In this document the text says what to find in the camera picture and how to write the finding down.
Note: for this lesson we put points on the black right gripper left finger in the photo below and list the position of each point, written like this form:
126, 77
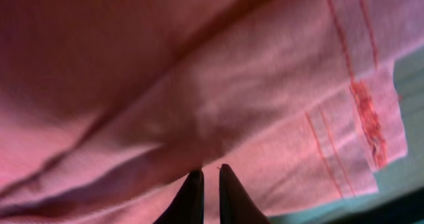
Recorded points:
187, 207

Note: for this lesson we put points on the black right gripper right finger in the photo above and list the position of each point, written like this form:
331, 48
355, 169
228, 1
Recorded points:
235, 205

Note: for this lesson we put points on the orange red t-shirt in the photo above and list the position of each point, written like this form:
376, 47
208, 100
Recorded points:
106, 105

